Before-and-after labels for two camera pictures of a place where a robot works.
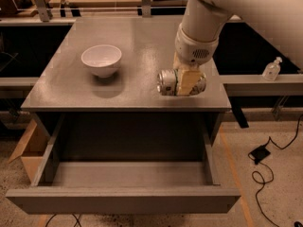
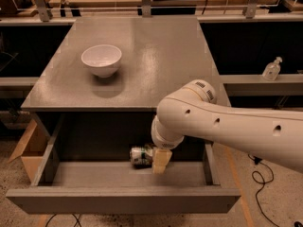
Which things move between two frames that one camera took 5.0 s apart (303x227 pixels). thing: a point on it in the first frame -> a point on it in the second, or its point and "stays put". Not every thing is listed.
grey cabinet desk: x=111 y=64 stays put
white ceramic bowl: x=102 y=60 stays put
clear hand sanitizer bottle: x=272 y=69 stays put
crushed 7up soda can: x=167 y=83 -> x=141 y=157
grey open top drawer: x=127 y=163 stays put
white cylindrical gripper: x=191 y=50 -> x=166 y=143
